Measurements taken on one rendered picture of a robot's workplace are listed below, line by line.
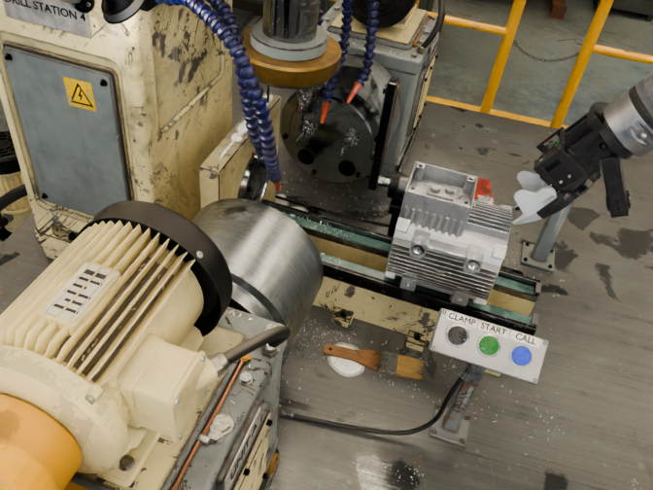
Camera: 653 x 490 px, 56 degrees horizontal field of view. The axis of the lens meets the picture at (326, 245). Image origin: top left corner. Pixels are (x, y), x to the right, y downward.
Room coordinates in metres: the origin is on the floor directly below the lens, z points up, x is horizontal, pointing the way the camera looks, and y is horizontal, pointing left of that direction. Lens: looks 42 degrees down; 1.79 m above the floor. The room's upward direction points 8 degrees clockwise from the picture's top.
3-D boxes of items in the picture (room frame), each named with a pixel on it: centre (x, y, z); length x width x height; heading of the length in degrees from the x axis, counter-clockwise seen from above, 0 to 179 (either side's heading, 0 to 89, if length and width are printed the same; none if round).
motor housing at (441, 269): (0.91, -0.23, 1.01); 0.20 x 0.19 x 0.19; 78
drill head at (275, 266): (0.64, 0.15, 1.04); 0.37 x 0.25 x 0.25; 167
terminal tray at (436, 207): (0.92, -0.19, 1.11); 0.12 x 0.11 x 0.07; 78
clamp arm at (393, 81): (1.08, -0.08, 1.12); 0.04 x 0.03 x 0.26; 77
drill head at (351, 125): (1.30, 0.00, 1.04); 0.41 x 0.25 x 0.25; 167
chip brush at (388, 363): (0.77, -0.13, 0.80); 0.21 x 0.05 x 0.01; 84
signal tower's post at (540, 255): (1.15, -0.52, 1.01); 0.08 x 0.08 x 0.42; 77
